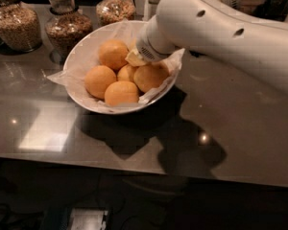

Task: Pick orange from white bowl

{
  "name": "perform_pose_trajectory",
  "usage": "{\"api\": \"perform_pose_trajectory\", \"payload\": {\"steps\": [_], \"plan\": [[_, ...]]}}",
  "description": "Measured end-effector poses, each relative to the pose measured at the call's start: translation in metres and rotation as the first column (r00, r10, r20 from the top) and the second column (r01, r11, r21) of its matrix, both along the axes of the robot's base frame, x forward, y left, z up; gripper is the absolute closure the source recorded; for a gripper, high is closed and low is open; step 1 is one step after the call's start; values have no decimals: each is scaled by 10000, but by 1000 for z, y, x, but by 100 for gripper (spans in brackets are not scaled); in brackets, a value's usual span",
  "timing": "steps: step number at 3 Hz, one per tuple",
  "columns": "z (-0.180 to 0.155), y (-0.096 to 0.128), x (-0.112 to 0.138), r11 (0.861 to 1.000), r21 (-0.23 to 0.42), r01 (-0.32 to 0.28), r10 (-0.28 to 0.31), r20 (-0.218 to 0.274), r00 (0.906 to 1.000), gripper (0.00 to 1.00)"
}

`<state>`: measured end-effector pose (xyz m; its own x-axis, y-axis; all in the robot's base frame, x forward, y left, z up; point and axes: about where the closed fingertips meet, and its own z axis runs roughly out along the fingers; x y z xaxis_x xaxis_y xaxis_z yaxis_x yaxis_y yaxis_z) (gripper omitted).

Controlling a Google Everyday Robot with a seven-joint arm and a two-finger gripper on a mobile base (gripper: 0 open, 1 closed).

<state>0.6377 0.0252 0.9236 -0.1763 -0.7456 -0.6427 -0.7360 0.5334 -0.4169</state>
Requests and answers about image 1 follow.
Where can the glass jar brown cereal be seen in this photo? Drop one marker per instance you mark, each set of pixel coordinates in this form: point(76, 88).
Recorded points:
point(67, 26)

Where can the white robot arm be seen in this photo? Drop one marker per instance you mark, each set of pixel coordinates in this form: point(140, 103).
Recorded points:
point(217, 29)

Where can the glass jar mixed cereal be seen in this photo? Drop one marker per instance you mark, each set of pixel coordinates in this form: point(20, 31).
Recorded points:
point(112, 11)

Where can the glass jar of grains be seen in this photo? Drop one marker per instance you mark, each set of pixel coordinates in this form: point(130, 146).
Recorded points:
point(19, 26)

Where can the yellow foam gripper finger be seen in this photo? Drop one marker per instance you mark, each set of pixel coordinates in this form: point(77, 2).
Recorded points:
point(135, 59)

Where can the white paper bowl liner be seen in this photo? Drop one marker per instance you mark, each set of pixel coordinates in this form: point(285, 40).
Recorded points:
point(80, 64)

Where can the small orange centre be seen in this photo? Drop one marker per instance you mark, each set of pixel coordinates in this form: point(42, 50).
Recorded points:
point(126, 73)

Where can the white oval bowl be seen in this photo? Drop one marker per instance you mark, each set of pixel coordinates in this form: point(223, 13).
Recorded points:
point(86, 103)

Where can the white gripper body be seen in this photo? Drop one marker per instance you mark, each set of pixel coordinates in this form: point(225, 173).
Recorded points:
point(145, 49)

